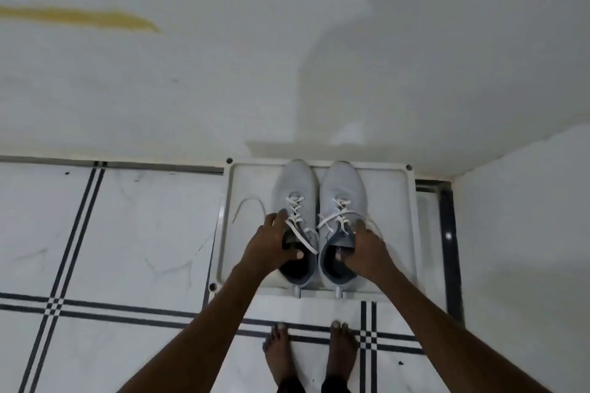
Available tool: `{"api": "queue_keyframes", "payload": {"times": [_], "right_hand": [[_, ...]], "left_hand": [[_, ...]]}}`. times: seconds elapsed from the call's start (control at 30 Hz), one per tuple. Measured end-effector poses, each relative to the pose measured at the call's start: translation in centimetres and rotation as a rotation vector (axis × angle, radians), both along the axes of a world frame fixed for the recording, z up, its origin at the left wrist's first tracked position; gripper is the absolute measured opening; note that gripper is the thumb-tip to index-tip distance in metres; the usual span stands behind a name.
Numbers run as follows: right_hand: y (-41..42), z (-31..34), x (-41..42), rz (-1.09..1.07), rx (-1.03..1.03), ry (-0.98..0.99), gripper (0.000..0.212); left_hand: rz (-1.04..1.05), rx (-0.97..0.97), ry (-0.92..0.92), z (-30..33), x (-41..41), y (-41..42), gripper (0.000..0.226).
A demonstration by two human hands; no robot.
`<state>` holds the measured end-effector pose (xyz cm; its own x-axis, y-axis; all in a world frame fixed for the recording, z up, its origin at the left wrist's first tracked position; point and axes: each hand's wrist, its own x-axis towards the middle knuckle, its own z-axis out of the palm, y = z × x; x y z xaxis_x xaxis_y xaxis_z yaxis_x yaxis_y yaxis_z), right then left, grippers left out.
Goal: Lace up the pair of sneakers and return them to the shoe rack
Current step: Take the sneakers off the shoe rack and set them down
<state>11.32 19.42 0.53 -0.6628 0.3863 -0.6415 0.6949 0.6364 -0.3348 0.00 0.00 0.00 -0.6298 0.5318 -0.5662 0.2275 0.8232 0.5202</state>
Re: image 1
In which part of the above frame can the person's left hand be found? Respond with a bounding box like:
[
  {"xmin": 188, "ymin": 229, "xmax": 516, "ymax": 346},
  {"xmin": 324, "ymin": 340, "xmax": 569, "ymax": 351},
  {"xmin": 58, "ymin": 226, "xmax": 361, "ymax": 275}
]
[{"xmin": 237, "ymin": 209, "xmax": 305, "ymax": 286}]

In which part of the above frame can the person's right hand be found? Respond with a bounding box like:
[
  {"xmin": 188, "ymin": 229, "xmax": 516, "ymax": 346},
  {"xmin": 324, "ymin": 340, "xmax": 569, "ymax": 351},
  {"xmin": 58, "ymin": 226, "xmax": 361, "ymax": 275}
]
[{"xmin": 337, "ymin": 218, "xmax": 393, "ymax": 287}]

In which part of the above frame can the white shoe rack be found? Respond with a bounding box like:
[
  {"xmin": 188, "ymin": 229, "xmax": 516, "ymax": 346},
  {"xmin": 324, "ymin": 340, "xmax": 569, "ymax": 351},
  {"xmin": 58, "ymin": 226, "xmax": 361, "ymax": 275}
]
[{"xmin": 208, "ymin": 157, "xmax": 423, "ymax": 303}]

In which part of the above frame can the grey sneaker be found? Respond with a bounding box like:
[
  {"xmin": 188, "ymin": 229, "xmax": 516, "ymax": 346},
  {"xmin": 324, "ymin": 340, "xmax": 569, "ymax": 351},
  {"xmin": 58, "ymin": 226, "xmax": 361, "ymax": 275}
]
[
  {"xmin": 317, "ymin": 160, "xmax": 377, "ymax": 295},
  {"xmin": 272, "ymin": 158, "xmax": 320, "ymax": 294}
]

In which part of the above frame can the person's right forearm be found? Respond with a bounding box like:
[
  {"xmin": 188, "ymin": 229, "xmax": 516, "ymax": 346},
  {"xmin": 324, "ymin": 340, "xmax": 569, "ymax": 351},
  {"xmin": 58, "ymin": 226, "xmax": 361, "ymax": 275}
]
[{"xmin": 368, "ymin": 262, "xmax": 544, "ymax": 393}]

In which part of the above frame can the person's left forearm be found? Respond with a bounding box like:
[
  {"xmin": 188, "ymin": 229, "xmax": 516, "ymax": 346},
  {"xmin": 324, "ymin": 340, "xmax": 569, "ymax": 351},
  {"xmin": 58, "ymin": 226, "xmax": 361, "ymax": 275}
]
[{"xmin": 117, "ymin": 263, "xmax": 277, "ymax": 393}]

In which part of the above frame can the person's right foot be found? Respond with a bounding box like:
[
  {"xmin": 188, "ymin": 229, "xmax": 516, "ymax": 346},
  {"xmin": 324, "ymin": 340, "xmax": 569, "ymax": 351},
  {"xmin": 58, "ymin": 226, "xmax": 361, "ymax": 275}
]
[{"xmin": 326, "ymin": 321, "xmax": 360, "ymax": 383}]

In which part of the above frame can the person's foot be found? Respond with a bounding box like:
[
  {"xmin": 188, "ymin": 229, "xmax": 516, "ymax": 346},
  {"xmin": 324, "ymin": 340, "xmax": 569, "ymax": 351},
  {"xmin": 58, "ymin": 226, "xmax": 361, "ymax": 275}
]
[
  {"xmin": 326, "ymin": 321, "xmax": 360, "ymax": 383},
  {"xmin": 262, "ymin": 322, "xmax": 296, "ymax": 387}
]

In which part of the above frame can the person's left foot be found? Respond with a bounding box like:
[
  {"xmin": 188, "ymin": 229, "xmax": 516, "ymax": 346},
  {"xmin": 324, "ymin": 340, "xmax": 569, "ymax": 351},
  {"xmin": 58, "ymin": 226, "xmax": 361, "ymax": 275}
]
[{"xmin": 262, "ymin": 322, "xmax": 296, "ymax": 387}]

